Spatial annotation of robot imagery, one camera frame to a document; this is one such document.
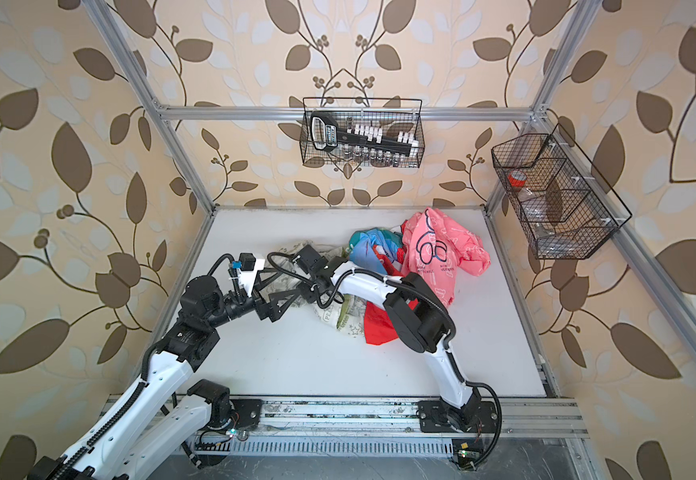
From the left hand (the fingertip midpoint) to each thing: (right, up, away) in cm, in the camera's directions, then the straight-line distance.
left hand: (290, 280), depth 70 cm
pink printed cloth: (+40, +7, +19) cm, 44 cm away
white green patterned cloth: (+12, -11, +13) cm, 21 cm away
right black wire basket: (+68, +18, +4) cm, 70 cm away
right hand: (+1, -6, +23) cm, 24 cm away
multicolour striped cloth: (+24, +6, +29) cm, 38 cm away
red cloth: (+22, -16, +15) cm, 31 cm away
